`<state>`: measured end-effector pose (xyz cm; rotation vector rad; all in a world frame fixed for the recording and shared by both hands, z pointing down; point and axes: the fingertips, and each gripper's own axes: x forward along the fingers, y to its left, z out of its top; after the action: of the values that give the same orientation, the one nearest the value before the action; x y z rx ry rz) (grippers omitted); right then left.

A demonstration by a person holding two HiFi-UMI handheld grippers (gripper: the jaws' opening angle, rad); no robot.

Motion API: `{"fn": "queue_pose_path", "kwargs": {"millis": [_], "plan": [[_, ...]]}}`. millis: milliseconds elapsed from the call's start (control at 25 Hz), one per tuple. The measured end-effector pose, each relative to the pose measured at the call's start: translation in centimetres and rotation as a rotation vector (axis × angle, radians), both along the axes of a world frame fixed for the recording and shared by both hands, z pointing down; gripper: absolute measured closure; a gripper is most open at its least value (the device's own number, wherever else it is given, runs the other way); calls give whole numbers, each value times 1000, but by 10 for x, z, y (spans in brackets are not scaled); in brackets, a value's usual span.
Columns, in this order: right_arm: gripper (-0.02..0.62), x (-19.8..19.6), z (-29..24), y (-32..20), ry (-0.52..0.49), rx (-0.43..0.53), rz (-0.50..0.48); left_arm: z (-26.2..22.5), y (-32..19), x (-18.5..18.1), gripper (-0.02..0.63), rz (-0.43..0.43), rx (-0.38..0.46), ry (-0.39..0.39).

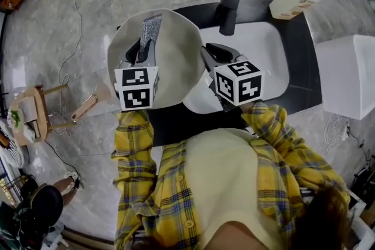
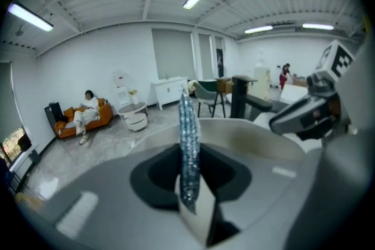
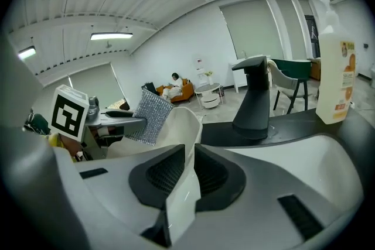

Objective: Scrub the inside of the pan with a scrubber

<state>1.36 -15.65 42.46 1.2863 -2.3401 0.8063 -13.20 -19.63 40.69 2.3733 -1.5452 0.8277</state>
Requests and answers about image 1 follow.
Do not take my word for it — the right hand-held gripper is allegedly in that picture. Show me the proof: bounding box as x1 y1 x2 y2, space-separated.
200 42 263 113

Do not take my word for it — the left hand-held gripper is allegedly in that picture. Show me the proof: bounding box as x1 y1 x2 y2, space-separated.
113 37 161 112

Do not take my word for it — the steel wool scrubber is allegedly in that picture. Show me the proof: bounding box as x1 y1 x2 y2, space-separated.
137 14 163 64

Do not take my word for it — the cream white bowl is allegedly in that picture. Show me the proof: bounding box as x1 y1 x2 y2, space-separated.
107 8 206 111

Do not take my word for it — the person's left forearm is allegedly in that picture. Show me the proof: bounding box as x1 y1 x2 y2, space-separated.
110 109 158 188

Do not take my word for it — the person's right forearm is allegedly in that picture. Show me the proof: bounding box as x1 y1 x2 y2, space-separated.
240 101 335 182

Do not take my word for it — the white sink basin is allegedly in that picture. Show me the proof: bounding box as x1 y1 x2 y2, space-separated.
183 22 291 114

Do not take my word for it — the black faucet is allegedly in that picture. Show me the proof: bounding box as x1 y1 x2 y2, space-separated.
215 0 244 36

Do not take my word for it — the black sink cabinet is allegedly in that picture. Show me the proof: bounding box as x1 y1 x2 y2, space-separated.
117 0 323 147

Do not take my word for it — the wooden coffee table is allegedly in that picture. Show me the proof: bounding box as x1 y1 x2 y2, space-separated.
8 84 77 148

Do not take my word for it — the person's torso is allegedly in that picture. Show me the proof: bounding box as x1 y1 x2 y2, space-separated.
112 128 352 250

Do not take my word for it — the stack of books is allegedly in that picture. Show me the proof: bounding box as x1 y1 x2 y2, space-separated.
18 95 40 138

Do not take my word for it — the white square cabinet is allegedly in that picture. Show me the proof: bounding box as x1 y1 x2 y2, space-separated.
315 34 375 121

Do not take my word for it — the potted flower plant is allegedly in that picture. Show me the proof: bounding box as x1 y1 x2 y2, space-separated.
8 108 23 130

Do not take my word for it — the striped beanbag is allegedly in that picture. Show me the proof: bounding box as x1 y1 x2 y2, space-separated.
0 119 25 168

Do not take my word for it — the white coiled cable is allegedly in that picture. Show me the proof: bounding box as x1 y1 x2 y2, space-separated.
323 113 352 153

